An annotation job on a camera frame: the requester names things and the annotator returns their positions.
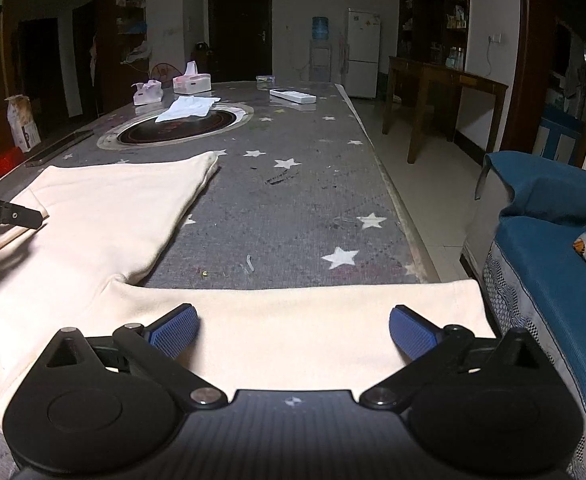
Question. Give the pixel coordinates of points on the white cloth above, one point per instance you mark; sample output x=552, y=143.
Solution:
x=188, y=108

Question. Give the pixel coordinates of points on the white water dispenser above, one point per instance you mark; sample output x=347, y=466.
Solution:
x=320, y=60

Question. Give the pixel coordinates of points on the wooden side table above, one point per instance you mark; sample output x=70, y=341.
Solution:
x=448, y=77

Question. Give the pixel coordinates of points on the dark wooden door frame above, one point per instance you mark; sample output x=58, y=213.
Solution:
x=530, y=60

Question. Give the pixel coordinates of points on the blue water bottle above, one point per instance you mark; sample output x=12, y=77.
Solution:
x=320, y=27

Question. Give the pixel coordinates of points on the dark wooden door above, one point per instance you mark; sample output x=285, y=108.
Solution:
x=240, y=30

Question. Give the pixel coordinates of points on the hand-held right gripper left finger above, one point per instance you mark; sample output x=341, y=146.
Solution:
x=178, y=332

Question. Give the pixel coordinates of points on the dark flat phone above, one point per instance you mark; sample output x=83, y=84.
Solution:
x=60, y=147

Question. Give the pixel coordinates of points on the red plastic stool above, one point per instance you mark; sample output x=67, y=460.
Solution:
x=0, y=165

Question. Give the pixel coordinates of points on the round black built-in hotplate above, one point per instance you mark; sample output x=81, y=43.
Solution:
x=173, y=132

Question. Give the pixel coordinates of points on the pink tissue box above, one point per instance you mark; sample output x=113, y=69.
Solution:
x=193, y=83

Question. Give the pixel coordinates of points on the white rectangular device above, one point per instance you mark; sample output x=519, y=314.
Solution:
x=293, y=96

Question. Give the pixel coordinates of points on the cream pants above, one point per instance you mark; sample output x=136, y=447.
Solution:
x=123, y=210

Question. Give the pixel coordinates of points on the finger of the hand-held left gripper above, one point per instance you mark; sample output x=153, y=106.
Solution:
x=13, y=214

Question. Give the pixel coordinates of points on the small pink tissue pack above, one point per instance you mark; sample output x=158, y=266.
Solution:
x=148, y=94

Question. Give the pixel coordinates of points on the white refrigerator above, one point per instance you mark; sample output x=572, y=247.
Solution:
x=360, y=50

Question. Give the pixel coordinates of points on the small clear box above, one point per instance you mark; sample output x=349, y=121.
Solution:
x=265, y=79

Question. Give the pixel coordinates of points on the blue sofa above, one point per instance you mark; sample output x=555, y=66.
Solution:
x=548, y=260

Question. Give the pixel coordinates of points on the white paper bag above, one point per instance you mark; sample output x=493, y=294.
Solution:
x=23, y=125

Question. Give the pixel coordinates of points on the arched wooden shelf unit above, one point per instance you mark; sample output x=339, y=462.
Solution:
x=108, y=35

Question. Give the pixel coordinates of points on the grey star-print tablecloth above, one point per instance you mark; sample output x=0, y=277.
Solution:
x=298, y=200

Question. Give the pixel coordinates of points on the dark wooden display cabinet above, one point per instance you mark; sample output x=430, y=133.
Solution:
x=433, y=10

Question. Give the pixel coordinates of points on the electric fan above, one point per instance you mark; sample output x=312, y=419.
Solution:
x=165, y=72

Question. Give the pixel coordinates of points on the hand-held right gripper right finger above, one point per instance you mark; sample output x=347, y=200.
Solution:
x=413, y=331

